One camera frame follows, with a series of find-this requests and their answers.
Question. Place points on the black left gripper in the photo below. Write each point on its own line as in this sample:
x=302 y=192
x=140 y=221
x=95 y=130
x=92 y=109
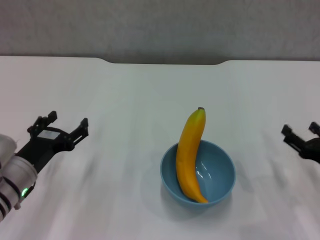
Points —
x=42 y=147

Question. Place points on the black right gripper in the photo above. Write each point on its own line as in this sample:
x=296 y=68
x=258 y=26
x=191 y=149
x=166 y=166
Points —
x=312 y=150

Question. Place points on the blue bowl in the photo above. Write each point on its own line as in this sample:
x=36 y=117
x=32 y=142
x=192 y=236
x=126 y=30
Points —
x=220 y=175

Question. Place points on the yellow banana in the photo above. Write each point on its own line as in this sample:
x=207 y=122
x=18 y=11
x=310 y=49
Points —
x=190 y=155

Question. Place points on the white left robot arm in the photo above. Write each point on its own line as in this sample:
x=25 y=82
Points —
x=15 y=180

